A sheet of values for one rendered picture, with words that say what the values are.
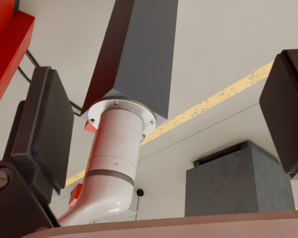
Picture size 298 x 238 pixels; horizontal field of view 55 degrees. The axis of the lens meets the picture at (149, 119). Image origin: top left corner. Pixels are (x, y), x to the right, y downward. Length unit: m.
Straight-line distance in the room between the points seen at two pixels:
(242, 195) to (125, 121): 1.94
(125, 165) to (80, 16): 1.34
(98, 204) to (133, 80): 0.33
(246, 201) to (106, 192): 1.97
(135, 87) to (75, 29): 1.25
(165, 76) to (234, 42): 1.09
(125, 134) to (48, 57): 1.57
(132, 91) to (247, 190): 1.94
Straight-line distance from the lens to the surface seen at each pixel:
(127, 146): 0.70
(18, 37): 1.87
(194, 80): 2.12
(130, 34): 0.86
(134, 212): 3.90
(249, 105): 2.37
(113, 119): 0.73
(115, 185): 0.65
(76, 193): 2.20
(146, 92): 0.77
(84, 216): 0.63
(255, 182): 2.54
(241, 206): 2.54
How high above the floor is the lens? 1.45
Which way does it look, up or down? 35 degrees down
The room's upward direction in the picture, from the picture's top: 172 degrees counter-clockwise
